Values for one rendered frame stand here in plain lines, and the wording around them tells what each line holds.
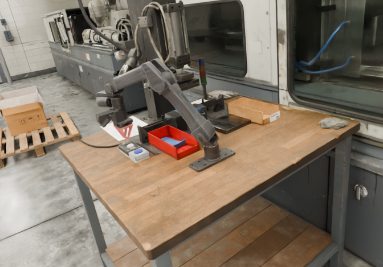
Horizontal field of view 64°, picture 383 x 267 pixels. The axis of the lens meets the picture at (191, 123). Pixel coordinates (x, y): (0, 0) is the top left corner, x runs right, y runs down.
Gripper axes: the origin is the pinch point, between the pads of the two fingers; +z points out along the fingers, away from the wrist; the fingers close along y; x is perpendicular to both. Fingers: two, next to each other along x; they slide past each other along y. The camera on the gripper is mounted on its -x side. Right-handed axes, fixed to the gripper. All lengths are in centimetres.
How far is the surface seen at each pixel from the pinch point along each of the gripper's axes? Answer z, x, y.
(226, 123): 4.7, 46.2, 17.7
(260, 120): 4, 58, 29
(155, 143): 4.2, 9.9, 8.8
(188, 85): -15.5, 36.4, 2.7
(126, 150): 3.8, -3.0, 5.1
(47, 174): 99, -20, -204
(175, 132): 2.8, 21.4, 9.2
